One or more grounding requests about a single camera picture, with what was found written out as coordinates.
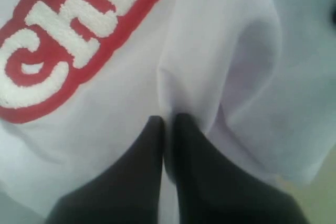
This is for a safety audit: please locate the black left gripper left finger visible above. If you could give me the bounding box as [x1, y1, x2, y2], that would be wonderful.
[46, 116, 164, 224]

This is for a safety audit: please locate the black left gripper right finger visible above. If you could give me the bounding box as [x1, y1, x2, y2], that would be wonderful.
[172, 113, 305, 223]

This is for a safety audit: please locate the white t-shirt red print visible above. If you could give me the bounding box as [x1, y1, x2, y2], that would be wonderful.
[1, 0, 335, 223]

